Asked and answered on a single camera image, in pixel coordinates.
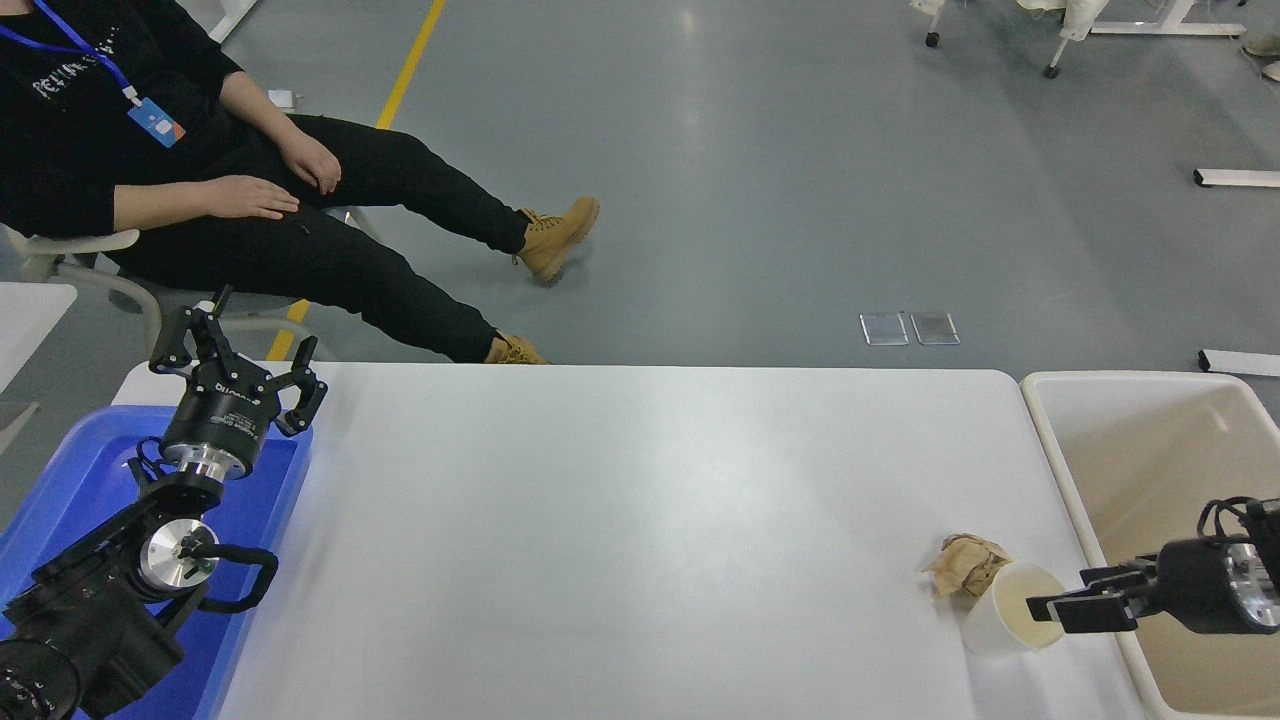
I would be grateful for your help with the white side table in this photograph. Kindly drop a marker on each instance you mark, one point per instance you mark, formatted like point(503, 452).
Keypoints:
point(25, 320)

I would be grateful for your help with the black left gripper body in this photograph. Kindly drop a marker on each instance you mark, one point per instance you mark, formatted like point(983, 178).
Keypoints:
point(222, 415)

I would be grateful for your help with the large pale plastic bin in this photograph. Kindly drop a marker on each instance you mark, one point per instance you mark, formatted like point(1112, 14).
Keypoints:
point(1140, 460)

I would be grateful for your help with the silver floor plate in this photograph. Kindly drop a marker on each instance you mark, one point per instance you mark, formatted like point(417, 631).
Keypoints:
point(935, 328)
point(884, 329)

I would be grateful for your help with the person's left hand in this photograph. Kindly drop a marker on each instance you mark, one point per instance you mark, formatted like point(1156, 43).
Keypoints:
point(312, 162)

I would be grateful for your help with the person's left forearm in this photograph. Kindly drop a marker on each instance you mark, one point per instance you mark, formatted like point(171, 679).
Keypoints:
point(255, 110)

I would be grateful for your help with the white table foot bar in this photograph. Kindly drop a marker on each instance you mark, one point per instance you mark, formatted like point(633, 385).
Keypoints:
point(1240, 178)
point(232, 15)
point(1240, 362)
point(1180, 29)

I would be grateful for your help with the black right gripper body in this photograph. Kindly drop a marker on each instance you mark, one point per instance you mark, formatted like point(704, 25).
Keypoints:
point(1195, 585)

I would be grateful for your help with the grey white chair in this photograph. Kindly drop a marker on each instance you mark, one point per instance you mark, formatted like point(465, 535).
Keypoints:
point(80, 243)

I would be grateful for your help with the beige shoe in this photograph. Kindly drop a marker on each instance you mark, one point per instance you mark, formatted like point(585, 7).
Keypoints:
point(1265, 46)

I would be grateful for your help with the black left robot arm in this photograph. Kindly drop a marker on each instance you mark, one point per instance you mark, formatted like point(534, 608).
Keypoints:
point(90, 610)

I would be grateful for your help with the person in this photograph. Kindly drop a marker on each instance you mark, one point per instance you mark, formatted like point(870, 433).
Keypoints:
point(60, 150)

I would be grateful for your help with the white paper cup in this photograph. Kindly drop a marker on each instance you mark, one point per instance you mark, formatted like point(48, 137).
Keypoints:
point(990, 625)

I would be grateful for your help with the tan paper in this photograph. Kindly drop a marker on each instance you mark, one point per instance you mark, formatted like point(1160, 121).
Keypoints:
point(962, 565)

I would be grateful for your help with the white rolling chair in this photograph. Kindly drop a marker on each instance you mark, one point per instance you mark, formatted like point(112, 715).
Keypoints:
point(1051, 71)

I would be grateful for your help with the person's right forearm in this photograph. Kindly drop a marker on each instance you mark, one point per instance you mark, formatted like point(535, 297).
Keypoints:
point(160, 205)

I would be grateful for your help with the white padded coat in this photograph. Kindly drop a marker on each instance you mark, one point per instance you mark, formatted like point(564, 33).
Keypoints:
point(1080, 12)

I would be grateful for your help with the small white floor box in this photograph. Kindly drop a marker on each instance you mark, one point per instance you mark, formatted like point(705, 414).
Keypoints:
point(285, 99)

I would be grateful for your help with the person's right hand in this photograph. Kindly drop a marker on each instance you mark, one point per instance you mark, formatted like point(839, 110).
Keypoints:
point(245, 197)

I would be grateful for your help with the blue plastic tray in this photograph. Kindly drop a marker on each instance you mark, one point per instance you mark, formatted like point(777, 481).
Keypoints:
point(75, 470)

